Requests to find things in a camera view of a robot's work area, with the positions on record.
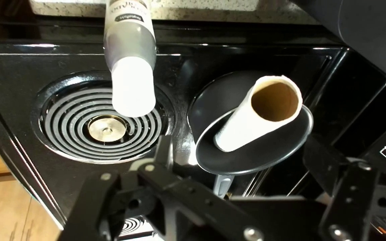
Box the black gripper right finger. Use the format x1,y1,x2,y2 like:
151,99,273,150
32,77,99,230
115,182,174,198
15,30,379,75
303,134,348,194

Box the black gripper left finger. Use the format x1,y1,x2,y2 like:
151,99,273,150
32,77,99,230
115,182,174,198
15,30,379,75
154,135,173,167

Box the black pot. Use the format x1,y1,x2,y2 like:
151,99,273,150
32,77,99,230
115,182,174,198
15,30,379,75
188,71,314,197

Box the small white-capped spray bottle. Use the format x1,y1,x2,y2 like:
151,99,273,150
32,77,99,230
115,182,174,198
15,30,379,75
103,0,157,116

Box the black electric stove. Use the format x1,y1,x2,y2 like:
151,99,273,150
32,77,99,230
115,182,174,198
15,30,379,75
0,21,386,241

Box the black air fryer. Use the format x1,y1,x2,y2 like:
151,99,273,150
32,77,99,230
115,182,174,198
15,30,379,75
292,0,386,73

